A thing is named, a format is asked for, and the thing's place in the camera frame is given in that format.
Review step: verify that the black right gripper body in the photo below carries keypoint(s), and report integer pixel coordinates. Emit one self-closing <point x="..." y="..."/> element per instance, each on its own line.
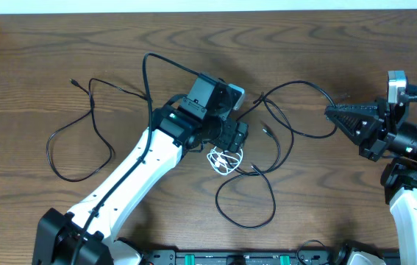
<point x="373" y="148"/>

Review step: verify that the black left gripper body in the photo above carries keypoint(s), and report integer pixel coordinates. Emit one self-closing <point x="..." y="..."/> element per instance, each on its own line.
<point x="232" y="136"/>

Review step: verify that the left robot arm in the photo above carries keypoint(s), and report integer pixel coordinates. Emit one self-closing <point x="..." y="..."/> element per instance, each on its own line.
<point x="88" y="232"/>

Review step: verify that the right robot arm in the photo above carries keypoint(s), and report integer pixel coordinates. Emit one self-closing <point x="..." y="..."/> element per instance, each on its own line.
<point x="399" y="180"/>

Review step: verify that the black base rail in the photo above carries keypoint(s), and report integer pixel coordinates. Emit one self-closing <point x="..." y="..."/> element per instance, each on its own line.
<point x="311" y="252"/>

